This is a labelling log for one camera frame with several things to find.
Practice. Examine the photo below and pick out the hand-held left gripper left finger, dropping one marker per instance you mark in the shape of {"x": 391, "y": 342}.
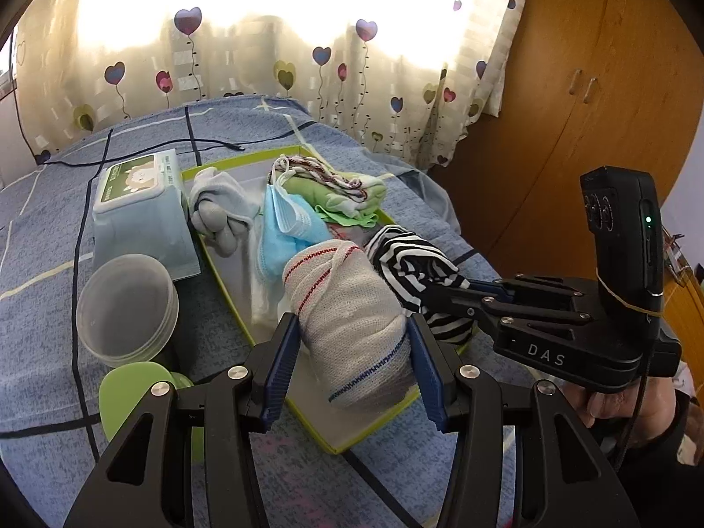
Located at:
{"x": 278, "y": 363}

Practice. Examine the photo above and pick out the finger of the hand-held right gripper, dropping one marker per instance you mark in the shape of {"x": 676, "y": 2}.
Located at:
{"x": 495, "y": 286}
{"x": 456, "y": 297}

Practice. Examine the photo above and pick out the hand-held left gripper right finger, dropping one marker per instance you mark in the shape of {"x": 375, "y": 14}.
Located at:
{"x": 426, "y": 368}

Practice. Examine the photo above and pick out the cream sock with thin stripes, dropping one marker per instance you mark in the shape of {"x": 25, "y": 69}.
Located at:
{"x": 352, "y": 330}

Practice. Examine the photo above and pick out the yellow-green box lid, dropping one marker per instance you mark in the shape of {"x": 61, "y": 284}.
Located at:
{"x": 352, "y": 423}

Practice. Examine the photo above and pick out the blue face mask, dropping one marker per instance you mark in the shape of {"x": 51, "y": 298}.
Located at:
{"x": 280, "y": 242}

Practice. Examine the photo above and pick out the pale grey sock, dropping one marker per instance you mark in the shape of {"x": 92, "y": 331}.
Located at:
{"x": 225, "y": 187}

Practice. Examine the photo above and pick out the person's right forearm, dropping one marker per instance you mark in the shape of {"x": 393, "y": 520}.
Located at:
{"x": 665, "y": 448}

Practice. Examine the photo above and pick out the person's right hand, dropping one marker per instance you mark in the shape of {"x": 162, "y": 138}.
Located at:
{"x": 654, "y": 407}

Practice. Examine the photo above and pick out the green jar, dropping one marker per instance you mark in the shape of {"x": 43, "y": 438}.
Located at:
{"x": 126, "y": 390}

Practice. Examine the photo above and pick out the clear plastic jar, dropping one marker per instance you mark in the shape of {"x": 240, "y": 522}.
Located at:
{"x": 126, "y": 308}

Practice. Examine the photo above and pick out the wet wipes pack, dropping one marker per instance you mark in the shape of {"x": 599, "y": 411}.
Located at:
{"x": 137, "y": 220}

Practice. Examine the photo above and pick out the wooden wardrobe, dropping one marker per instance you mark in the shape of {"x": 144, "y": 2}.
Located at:
{"x": 577, "y": 93}

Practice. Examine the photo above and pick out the heart print curtain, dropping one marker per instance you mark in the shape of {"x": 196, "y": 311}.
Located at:
{"x": 275, "y": 11}

